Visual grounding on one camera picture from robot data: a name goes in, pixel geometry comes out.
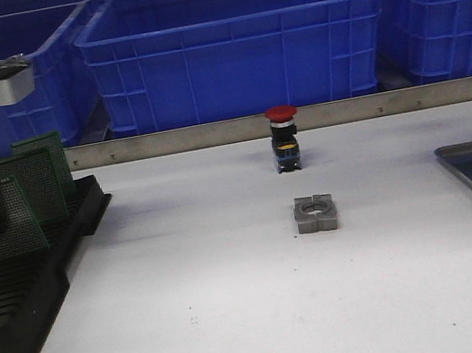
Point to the red emergency stop button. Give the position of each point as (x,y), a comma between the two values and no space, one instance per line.
(284,143)

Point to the left blue plastic crate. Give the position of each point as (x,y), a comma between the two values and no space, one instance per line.
(65,93)

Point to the grey square metal nut block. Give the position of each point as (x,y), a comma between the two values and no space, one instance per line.
(315,213)

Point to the centre blue plastic crate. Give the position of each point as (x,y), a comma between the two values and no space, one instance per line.
(168,64)

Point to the black slotted board rack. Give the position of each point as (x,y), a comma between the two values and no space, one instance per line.
(33,288)

